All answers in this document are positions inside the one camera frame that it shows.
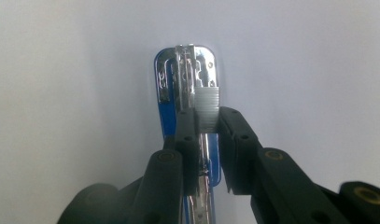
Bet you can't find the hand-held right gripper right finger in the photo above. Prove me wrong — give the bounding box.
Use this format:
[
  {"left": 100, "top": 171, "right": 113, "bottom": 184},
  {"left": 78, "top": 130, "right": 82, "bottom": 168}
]
[{"left": 216, "top": 106, "right": 263, "bottom": 196}]

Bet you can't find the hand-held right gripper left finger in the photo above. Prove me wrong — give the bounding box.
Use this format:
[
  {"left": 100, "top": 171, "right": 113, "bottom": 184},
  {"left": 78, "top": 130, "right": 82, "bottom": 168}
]
[{"left": 163, "top": 107, "right": 201, "bottom": 198}]

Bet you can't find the strip of staples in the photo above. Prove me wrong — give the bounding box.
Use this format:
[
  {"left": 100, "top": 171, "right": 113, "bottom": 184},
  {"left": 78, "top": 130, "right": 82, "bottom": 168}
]
[{"left": 194, "top": 86, "right": 220, "bottom": 134}]

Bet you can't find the blue and chrome stapler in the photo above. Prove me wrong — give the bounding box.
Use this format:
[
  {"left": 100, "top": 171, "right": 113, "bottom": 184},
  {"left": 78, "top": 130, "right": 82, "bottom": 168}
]
[{"left": 153, "top": 43, "right": 222, "bottom": 224}]

